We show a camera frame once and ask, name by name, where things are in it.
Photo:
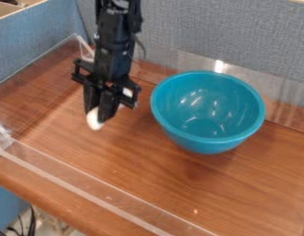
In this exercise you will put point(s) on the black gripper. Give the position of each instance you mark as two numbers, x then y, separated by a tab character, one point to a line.
106	78

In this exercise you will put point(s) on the white mushroom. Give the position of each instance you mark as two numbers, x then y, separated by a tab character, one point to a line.
92	116

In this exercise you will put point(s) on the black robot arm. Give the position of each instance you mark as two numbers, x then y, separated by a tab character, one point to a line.
119	24

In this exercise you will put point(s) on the blue plastic bowl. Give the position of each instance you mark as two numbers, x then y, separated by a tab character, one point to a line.
210	111

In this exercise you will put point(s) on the clear acrylic front barrier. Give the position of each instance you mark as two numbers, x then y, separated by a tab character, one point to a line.
148	216

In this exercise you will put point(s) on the clear acrylic barrier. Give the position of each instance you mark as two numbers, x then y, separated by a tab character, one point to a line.
148	216
158	61

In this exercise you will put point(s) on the clear acrylic back barrier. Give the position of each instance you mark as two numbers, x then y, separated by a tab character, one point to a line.
158	61

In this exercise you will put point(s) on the clear acrylic corner bracket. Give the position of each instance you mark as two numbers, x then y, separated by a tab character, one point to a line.
87	51

